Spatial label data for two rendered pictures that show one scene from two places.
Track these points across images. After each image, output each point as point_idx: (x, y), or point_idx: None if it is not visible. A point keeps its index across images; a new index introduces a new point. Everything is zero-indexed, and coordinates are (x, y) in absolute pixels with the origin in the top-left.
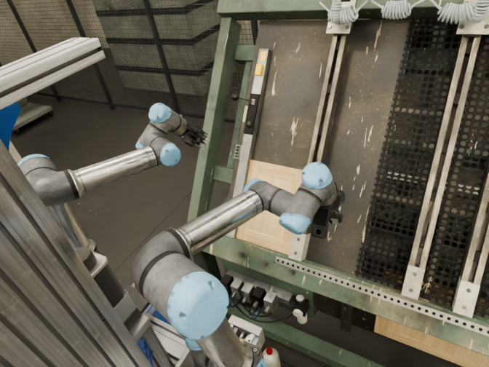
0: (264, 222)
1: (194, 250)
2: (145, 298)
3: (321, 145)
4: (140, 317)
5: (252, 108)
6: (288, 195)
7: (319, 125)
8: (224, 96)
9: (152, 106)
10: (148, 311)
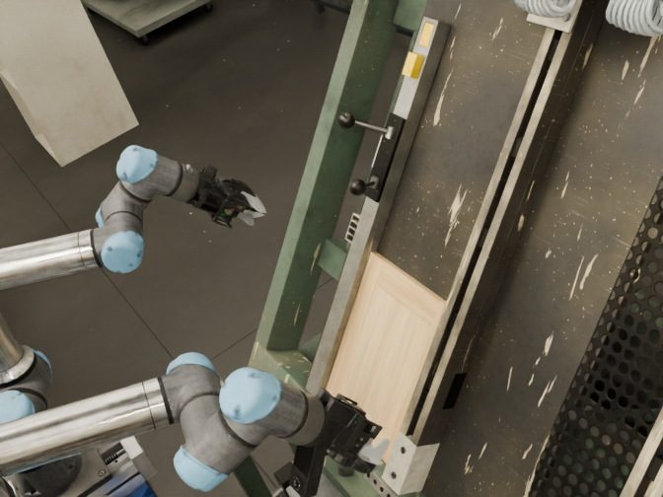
0: (369, 389)
1: (0, 470)
2: (97, 473)
3: (478, 272)
4: None
5: (386, 145)
6: (203, 412)
7: (481, 225)
8: (360, 101)
9: (124, 150)
10: (111, 492)
